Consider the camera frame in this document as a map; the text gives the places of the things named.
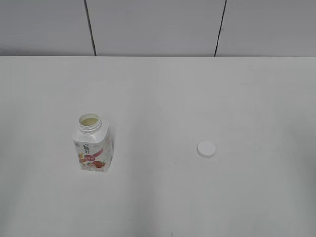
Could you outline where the white round bottle cap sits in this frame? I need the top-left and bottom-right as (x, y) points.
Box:
(197, 141), (216, 158)

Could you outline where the white yogurt drink bottle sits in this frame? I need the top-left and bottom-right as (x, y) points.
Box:
(72, 113), (114, 172)

